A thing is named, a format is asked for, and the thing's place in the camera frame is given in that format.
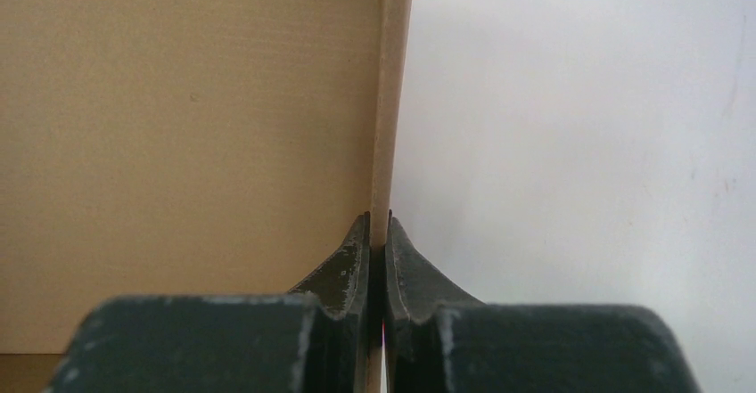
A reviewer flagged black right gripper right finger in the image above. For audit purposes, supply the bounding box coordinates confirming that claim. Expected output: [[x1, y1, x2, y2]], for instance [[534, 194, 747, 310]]
[[384, 219, 700, 392]]

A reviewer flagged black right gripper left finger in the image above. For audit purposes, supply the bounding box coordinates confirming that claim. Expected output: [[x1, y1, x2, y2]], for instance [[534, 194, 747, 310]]
[[46, 215, 370, 392]]

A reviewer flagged brown cardboard box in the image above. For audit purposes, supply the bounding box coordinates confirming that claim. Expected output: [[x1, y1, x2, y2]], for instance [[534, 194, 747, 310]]
[[1, 0, 412, 392]]

